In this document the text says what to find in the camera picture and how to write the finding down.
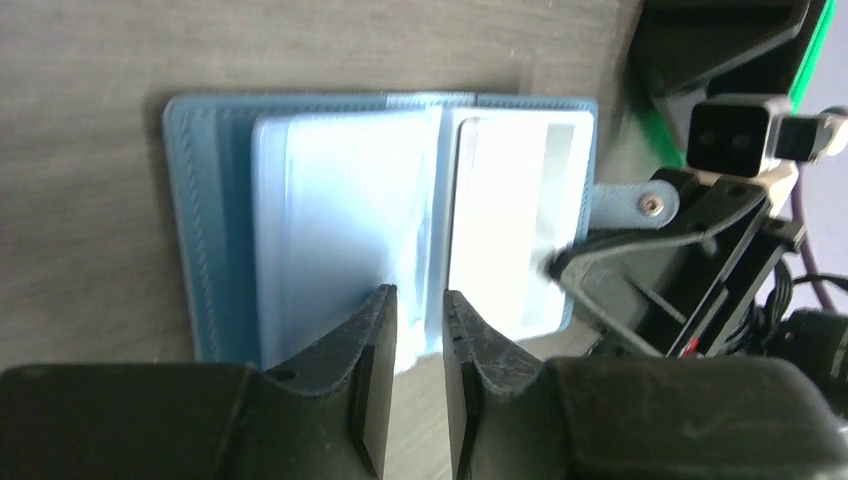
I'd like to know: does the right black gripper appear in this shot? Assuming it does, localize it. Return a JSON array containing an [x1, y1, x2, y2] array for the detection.
[[546, 170, 806, 358]]

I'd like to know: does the green plastic bin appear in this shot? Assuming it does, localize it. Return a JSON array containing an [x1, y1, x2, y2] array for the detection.
[[628, 1, 836, 167]]

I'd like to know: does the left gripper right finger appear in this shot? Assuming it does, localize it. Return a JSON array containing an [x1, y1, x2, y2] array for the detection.
[[443, 291, 847, 479]]

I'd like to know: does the white card with stripe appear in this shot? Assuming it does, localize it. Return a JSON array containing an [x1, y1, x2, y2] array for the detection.
[[448, 112, 593, 339]]

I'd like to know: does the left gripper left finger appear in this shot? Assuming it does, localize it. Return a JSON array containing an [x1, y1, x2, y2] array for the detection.
[[1, 285, 397, 479]]

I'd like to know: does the black plastic bin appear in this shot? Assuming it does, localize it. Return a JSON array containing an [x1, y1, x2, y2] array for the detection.
[[629, 1, 827, 98]]

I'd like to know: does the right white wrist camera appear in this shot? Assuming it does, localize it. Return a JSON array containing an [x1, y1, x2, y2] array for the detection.
[[685, 94, 847, 179]]

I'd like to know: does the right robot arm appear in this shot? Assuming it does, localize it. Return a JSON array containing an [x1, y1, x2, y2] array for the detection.
[[546, 169, 847, 415]]

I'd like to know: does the blue leather card holder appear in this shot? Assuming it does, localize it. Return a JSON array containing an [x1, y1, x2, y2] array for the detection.
[[162, 92, 680, 371]]

